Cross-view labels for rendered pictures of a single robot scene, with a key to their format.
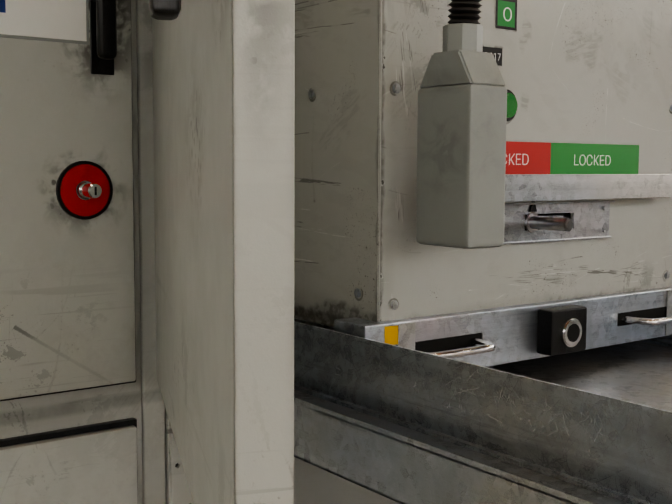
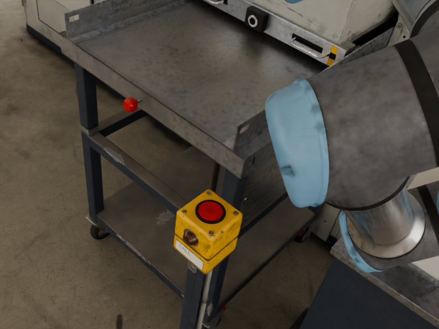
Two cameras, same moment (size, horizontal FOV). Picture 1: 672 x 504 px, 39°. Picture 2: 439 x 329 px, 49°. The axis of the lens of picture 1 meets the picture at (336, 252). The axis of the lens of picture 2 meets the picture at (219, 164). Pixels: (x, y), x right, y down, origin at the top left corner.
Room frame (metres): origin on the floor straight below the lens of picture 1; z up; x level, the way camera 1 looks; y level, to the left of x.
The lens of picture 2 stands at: (0.63, -1.40, 1.49)
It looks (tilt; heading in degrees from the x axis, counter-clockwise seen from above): 43 degrees down; 72
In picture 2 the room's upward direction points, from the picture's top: 10 degrees clockwise
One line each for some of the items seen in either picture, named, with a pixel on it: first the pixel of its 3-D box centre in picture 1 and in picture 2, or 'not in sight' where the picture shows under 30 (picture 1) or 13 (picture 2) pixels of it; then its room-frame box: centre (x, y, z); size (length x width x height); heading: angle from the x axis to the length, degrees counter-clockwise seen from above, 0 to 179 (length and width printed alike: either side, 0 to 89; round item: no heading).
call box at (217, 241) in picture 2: not in sight; (207, 230); (0.79, -0.92, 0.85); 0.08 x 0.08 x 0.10; 37
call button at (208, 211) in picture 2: not in sight; (210, 213); (0.79, -0.92, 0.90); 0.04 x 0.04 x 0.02
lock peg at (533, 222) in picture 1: (547, 215); not in sight; (1.02, -0.23, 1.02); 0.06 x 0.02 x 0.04; 37
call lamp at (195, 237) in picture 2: not in sight; (188, 239); (0.75, -0.94, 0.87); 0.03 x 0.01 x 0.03; 127
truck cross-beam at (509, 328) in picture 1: (537, 326); (264, 15); (1.07, -0.23, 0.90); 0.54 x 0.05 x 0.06; 127
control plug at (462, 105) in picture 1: (458, 150); not in sight; (0.88, -0.11, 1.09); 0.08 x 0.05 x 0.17; 37
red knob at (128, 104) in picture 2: not in sight; (133, 102); (0.69, -0.51, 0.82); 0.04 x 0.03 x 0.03; 37
